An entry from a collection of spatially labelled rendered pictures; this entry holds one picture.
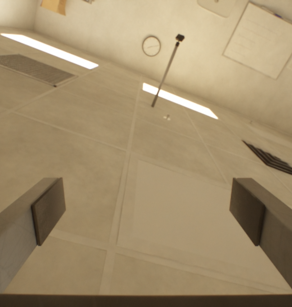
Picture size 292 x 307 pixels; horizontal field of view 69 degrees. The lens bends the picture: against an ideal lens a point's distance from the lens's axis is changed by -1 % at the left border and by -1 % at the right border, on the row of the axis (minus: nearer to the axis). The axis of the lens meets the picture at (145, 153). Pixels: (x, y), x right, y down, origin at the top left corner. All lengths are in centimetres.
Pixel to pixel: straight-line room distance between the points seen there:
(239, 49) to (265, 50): 48
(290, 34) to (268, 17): 52
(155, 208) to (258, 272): 40
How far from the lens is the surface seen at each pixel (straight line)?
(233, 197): 16
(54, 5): 425
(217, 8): 432
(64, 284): 58
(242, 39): 463
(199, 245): 81
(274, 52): 489
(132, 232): 71
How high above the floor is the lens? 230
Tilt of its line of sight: 25 degrees up
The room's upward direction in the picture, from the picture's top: 157 degrees counter-clockwise
